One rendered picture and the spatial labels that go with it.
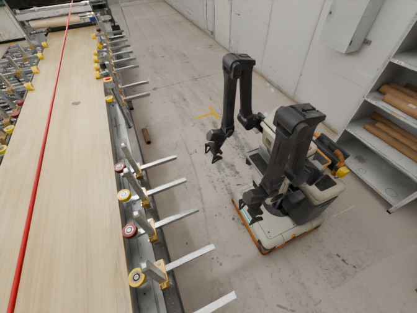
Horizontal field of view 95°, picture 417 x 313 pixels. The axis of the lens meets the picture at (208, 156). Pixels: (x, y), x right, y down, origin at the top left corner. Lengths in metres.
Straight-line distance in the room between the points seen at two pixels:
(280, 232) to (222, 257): 0.59
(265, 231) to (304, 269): 0.51
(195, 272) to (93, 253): 1.01
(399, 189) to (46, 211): 3.14
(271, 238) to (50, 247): 1.52
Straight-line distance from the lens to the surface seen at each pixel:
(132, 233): 1.23
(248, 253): 2.06
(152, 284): 1.43
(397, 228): 2.75
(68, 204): 1.54
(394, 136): 2.69
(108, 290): 1.21
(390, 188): 2.82
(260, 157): 1.26
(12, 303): 0.46
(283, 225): 1.91
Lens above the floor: 1.98
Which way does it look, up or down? 50 degrees down
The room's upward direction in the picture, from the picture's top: 4 degrees counter-clockwise
